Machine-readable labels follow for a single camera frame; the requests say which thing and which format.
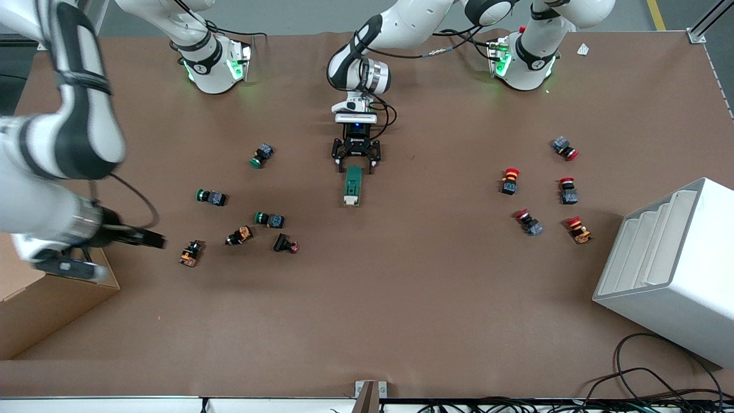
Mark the red button striped collar blue block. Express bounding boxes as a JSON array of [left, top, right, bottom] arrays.
[[500, 167, 521, 196]]

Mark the aluminium frame profile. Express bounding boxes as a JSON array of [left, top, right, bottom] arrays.
[[85, 0, 111, 35], [687, 0, 734, 44]]

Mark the black cable bundle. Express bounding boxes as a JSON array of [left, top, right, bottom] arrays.
[[419, 367, 734, 413]]

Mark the brown paper table cover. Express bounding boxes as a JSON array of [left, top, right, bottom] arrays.
[[0, 29, 734, 399]]

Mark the brown cardboard box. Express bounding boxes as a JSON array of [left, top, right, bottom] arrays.
[[0, 232, 121, 361]]

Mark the black pushbutton orange block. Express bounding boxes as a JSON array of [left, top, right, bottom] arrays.
[[179, 240, 205, 268], [225, 226, 255, 247]]

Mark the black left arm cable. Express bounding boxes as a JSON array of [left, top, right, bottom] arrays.
[[353, 26, 499, 61]]

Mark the white slotted storage box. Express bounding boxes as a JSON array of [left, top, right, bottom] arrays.
[[592, 177, 734, 369]]

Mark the green load switch white handle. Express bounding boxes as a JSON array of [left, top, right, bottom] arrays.
[[342, 165, 363, 208]]

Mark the grey metal table bracket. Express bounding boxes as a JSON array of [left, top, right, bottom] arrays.
[[354, 380, 388, 413]]

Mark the white table edge rail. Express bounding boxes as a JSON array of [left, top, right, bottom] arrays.
[[0, 395, 734, 413]]

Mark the red button striped collar orange block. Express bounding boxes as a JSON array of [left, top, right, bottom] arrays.
[[567, 216, 593, 245]]

